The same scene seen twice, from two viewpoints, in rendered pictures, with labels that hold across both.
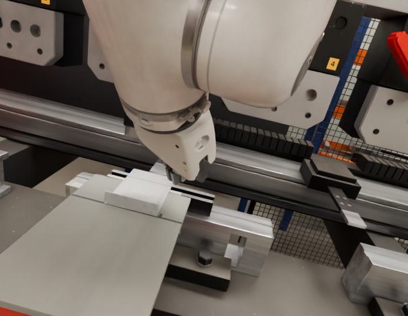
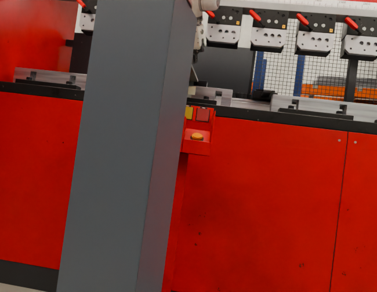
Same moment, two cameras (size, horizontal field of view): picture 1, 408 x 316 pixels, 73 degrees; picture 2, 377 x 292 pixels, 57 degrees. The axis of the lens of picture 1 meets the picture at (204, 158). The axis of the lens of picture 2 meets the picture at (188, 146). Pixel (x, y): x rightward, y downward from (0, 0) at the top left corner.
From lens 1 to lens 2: 1.29 m
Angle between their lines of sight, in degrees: 25
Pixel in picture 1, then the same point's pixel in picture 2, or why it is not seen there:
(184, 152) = (198, 32)
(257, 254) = (227, 98)
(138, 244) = not seen: hidden behind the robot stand
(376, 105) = (253, 32)
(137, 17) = not seen: outside the picture
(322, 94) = (236, 31)
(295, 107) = (229, 36)
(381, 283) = (278, 102)
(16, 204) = not seen: hidden behind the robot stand
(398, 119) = (261, 35)
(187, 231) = (198, 92)
